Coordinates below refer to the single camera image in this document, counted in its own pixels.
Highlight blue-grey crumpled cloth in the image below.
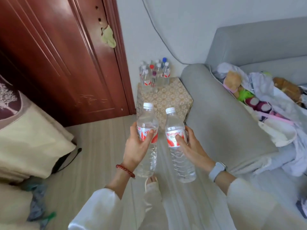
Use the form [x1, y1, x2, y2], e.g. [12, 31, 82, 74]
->
[24, 183, 51, 229]

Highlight white tote bag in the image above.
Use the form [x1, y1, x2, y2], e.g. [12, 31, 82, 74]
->
[248, 116, 298, 148]

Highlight person's leg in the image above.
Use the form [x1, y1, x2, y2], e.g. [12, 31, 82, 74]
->
[134, 181, 169, 230]

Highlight gold patterned stool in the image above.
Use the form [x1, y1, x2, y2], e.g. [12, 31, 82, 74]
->
[136, 77, 194, 123]

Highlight pile of white clothes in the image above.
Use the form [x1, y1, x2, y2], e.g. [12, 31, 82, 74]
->
[212, 62, 307, 177]

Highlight pale green door hanger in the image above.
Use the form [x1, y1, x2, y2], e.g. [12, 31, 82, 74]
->
[100, 24, 117, 49]

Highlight brown teddy bear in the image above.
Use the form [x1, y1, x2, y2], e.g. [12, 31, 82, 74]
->
[223, 70, 243, 99]

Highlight tree-print brown pillow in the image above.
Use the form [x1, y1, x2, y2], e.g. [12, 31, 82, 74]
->
[0, 74, 32, 130]

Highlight black strap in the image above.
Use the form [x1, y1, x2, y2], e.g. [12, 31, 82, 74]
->
[51, 148, 83, 175]

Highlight person's right forearm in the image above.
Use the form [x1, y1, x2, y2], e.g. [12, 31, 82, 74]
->
[211, 169, 307, 230]

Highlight clear red-label water bottle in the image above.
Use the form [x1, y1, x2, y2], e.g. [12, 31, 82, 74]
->
[135, 102, 159, 178]
[164, 107, 197, 184]

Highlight grey smartwatch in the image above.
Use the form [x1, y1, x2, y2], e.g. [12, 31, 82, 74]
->
[208, 161, 227, 183]

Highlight person's right hand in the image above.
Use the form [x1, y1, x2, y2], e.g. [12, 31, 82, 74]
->
[175, 126, 215, 172]

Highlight pink and white plush toy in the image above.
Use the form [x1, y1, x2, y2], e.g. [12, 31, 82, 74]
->
[245, 97, 273, 116]

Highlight white slipper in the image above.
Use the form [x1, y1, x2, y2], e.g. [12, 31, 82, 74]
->
[144, 176, 159, 191]

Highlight person's left forearm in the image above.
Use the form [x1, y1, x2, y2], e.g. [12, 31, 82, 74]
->
[68, 168, 135, 230]

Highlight cluster of clear plastic bottles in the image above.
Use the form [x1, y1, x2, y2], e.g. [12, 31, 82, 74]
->
[138, 57, 171, 94]

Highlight grey wall cable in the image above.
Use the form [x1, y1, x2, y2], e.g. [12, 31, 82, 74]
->
[141, 0, 207, 65]

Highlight grey fabric sofa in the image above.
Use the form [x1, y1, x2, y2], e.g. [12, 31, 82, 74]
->
[180, 17, 307, 215]

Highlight green plush toy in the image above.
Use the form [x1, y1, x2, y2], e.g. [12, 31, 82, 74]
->
[237, 87, 255, 102]

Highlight person's left hand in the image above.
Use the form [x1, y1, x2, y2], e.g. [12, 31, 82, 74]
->
[122, 122, 155, 172]

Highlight dark brown plush toy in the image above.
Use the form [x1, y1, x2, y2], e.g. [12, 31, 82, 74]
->
[273, 77, 303, 104]

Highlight brown wooden door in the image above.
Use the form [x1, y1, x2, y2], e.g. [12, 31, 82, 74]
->
[0, 0, 136, 128]

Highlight red bead bracelet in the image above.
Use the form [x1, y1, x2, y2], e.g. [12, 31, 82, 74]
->
[116, 164, 136, 179]

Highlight beige bedding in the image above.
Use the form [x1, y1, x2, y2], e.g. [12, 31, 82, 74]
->
[0, 90, 77, 230]

